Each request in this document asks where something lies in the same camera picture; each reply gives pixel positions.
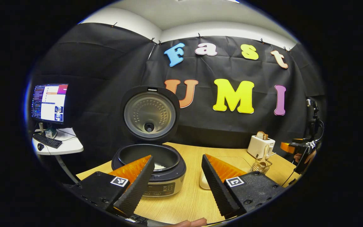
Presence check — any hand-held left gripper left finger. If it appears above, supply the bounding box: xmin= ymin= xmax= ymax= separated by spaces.
xmin=69 ymin=154 xmax=155 ymax=218

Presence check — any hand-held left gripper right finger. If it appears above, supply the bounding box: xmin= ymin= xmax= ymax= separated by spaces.
xmin=201 ymin=154 xmax=285 ymax=218

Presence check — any metal wire chopstick holder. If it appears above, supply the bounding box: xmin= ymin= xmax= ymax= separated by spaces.
xmin=251 ymin=159 xmax=273 ymax=174

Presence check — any black and silver rice cooker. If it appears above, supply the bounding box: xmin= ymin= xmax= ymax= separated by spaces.
xmin=111 ymin=85 xmax=187 ymax=198

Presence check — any white toaster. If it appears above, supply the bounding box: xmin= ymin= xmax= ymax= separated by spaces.
xmin=247 ymin=135 xmax=276 ymax=159

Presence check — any clear glass dish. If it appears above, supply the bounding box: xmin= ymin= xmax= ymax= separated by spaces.
xmin=199 ymin=156 xmax=253 ymax=190

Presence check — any white side table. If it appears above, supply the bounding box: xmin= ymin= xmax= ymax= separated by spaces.
xmin=32 ymin=128 xmax=84 ymax=184

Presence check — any black keyboard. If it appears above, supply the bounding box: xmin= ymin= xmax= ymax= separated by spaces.
xmin=33 ymin=133 xmax=63 ymax=149

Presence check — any black backdrop cloth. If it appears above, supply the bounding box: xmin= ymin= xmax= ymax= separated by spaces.
xmin=27 ymin=22 xmax=327 ymax=172

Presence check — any computer monitor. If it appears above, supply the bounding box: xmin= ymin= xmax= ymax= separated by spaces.
xmin=31 ymin=84 xmax=69 ymax=138

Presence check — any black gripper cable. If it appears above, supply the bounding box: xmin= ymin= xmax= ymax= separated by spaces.
xmin=281 ymin=166 xmax=299 ymax=187

